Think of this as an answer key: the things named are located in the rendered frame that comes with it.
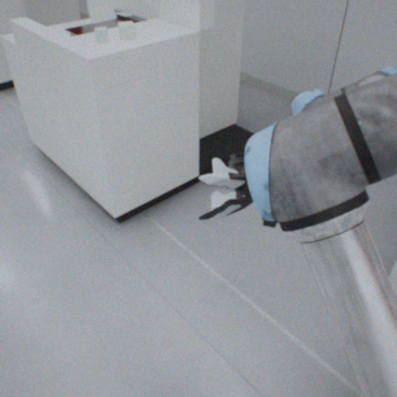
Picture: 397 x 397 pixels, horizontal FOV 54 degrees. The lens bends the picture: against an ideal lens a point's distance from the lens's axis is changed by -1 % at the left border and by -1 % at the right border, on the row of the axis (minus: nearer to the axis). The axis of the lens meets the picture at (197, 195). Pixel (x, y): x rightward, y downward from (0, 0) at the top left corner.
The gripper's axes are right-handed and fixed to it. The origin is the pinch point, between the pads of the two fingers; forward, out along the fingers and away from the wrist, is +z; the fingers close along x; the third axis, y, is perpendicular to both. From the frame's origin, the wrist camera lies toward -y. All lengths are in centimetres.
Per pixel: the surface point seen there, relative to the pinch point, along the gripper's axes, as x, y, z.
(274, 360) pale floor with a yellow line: -106, -19, -26
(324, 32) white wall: -122, 194, -160
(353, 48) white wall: -121, 169, -171
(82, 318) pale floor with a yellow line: -112, 23, 48
